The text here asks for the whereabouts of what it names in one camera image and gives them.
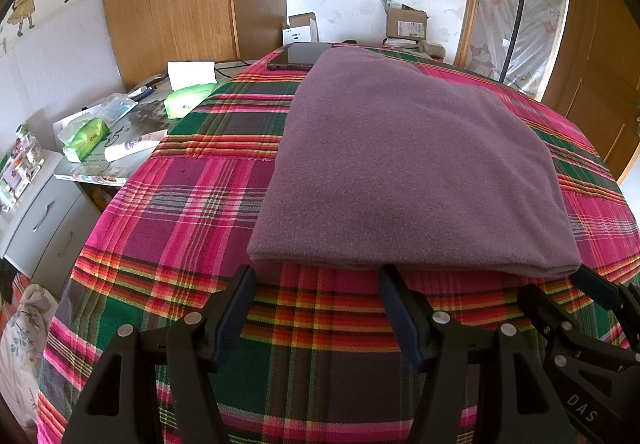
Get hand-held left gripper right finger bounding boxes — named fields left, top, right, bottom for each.
left=377, top=265, right=576, bottom=444

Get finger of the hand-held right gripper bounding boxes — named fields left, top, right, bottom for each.
left=517, top=283, right=640, bottom=436
left=570, top=266, right=640, bottom=350

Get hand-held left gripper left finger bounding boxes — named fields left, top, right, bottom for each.
left=62, top=264, right=258, bottom=444

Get purple fleece pants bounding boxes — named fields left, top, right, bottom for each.
left=246, top=46, right=582, bottom=281

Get pink green plaid blanket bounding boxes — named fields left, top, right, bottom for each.
left=36, top=44, right=640, bottom=444

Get glass topped bedside table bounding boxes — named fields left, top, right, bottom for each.
left=52, top=59, right=251, bottom=188

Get green tissue pack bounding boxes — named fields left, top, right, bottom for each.
left=62, top=118, right=111, bottom=163
left=164, top=81, right=219, bottom=120

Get white drawer cabinet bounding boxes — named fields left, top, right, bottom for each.
left=0, top=149, right=104, bottom=298

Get wooden door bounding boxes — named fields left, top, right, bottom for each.
left=542, top=0, right=640, bottom=181

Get floral white quilt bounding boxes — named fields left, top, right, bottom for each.
left=0, top=284, right=61, bottom=425

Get blue mask packet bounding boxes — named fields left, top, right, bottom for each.
left=92, top=94, right=136, bottom=121

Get white tissue box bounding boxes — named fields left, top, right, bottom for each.
left=167, top=61, right=217, bottom=90

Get dark smartphone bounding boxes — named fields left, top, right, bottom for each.
left=266, top=42, right=334, bottom=72

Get clear cosmetics organizer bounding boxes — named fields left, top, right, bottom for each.
left=0, top=124, right=47, bottom=213

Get flat box under cardboard box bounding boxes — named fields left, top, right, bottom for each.
left=382, top=38, right=445, bottom=59

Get clear plastic door curtain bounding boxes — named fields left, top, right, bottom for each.
left=470, top=0, right=572, bottom=100

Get white cardboard box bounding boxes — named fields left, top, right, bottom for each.
left=282, top=13, right=319, bottom=45

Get brown cardboard box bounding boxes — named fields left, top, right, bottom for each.
left=380, top=0, right=431, bottom=41

